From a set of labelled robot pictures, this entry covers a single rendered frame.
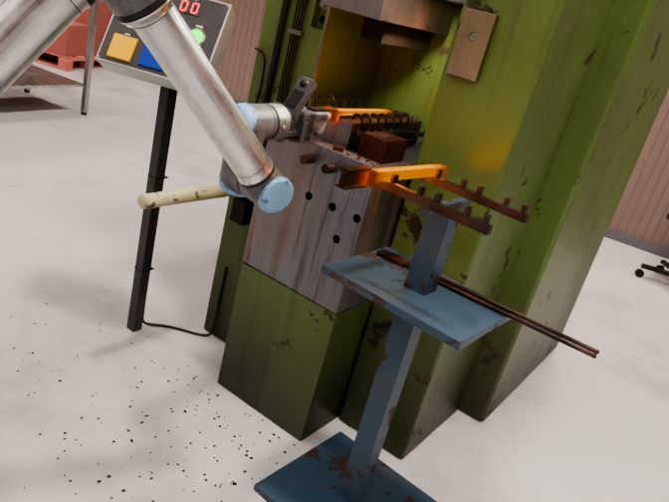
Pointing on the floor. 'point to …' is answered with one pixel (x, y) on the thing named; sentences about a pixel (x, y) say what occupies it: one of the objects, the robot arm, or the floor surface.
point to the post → (151, 208)
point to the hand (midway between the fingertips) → (326, 112)
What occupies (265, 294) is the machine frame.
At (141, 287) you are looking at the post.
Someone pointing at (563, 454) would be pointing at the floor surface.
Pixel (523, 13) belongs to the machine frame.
